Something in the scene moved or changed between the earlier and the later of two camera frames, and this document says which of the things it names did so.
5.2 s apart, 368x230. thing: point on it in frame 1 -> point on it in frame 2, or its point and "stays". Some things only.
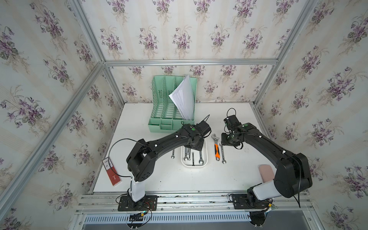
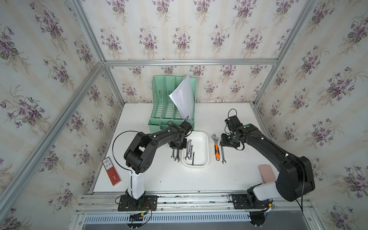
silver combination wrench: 223,160 stays
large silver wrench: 201,160 -> 178,157
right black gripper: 223,140 stays
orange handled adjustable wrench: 216,147 stays
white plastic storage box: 195,156 stays
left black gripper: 200,147 -> 172,145
